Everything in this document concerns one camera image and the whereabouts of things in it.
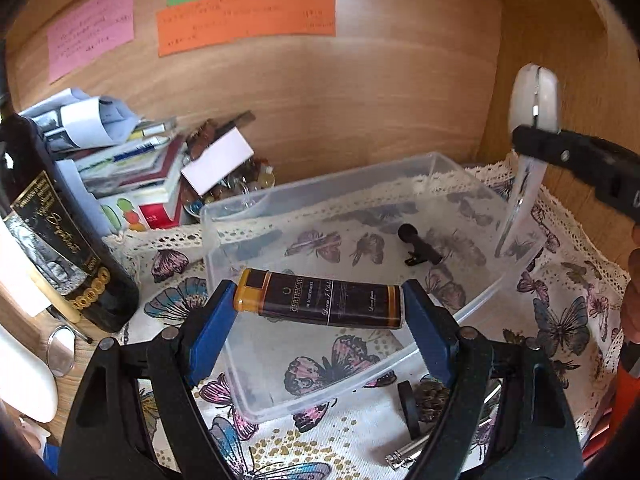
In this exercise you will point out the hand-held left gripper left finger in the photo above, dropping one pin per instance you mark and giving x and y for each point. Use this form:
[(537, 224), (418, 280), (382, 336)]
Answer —
[(210, 332)]

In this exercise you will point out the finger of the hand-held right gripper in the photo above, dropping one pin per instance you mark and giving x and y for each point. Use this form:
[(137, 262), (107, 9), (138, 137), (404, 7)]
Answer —
[(590, 160)]

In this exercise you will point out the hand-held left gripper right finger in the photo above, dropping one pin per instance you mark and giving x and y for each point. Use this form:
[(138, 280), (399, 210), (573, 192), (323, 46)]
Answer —
[(431, 332)]

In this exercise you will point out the clear plastic container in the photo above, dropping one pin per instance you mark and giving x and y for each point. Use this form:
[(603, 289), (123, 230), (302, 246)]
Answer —
[(260, 380)]

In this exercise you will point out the white translucent plastic spoon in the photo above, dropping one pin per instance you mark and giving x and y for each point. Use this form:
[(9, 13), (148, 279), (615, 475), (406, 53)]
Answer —
[(535, 95)]

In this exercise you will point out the brown gold cosmetic tube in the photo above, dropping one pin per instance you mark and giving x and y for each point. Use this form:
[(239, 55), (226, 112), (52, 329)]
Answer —
[(325, 301)]

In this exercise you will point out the person's right hand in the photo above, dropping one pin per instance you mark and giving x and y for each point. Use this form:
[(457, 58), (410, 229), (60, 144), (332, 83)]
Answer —
[(634, 295)]

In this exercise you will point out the brown pine cone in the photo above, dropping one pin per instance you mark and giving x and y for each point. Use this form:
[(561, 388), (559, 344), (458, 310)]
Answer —
[(434, 400)]

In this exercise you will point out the small black clip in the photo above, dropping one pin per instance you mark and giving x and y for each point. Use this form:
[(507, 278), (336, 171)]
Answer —
[(420, 247)]

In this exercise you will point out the small metal tool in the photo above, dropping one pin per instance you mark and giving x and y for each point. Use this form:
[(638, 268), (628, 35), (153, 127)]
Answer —
[(407, 452)]

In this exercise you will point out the butterfly print lace cloth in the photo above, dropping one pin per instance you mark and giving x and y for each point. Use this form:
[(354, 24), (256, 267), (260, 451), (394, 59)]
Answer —
[(555, 320)]

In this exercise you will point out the small round mirror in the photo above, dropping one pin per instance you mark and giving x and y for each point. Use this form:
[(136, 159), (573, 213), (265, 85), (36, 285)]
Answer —
[(61, 352)]

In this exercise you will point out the glass jar of trinkets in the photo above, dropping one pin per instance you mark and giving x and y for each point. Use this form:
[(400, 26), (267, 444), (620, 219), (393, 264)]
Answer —
[(240, 185)]

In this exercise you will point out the stack of books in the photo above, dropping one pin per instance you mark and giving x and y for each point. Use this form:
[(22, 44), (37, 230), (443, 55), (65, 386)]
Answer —
[(145, 180)]

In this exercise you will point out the white card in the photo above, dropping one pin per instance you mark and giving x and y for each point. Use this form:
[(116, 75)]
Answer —
[(217, 160)]

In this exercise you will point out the white rounded plastic object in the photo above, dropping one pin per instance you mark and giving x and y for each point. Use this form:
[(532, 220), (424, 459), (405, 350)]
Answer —
[(27, 380)]

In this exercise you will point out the blue pen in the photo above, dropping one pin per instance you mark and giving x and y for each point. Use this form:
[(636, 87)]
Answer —
[(135, 151)]

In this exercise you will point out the dark wine bottle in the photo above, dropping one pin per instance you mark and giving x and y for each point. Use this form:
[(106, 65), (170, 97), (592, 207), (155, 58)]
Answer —
[(50, 200)]

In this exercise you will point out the crumpled white papers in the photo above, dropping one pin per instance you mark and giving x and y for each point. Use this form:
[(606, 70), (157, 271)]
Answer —
[(85, 117)]

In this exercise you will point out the orange paper note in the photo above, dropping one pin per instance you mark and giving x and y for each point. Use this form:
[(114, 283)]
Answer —
[(245, 22)]

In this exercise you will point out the pink paper note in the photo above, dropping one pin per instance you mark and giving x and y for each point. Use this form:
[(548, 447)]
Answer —
[(90, 30)]

